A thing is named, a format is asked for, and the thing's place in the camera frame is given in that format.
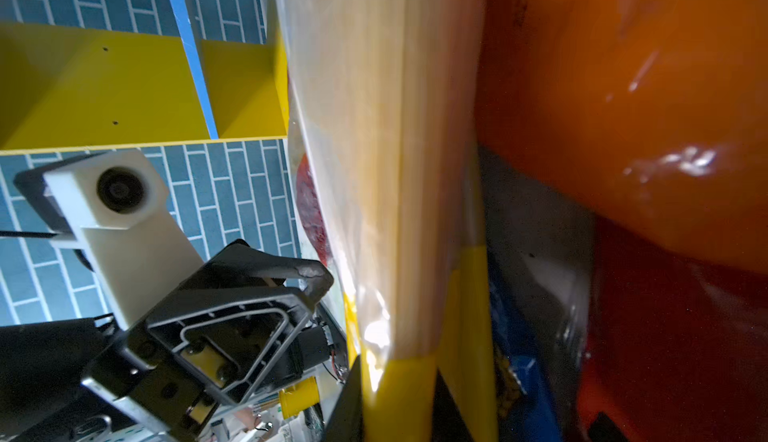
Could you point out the red fusilli bag lower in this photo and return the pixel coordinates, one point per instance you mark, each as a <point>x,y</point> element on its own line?
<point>676,349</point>

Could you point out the red macaroni bag upper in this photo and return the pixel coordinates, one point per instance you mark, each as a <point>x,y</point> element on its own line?
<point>305,194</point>

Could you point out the orange macaroni bag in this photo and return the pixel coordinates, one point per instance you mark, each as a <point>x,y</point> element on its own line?
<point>652,113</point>

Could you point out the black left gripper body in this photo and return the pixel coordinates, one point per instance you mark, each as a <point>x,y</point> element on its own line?
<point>242,327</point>

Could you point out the yellow shelf with coloured boards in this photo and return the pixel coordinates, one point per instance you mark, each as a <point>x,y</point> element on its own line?
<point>81,74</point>

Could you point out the blue shell pasta bag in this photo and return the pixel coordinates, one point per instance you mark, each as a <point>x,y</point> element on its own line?
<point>524,402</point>

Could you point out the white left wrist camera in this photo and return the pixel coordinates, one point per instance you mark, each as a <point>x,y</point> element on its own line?
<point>112,208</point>

